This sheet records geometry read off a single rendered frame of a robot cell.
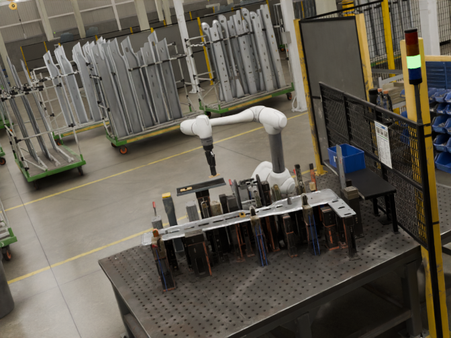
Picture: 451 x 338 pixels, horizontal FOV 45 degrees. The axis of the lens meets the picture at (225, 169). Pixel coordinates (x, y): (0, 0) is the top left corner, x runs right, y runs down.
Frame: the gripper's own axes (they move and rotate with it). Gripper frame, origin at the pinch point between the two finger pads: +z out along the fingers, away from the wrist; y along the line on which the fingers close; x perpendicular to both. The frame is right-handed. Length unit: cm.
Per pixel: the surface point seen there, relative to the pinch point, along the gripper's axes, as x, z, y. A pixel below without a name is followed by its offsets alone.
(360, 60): 228, -27, -107
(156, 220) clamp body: -51, 20, 4
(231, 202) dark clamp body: 1.4, 21.3, 18.1
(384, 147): 93, -3, 77
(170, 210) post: -35.4, 21.9, -9.3
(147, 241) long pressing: -64, 26, 19
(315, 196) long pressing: 51, 26, 50
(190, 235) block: -40, 23, 41
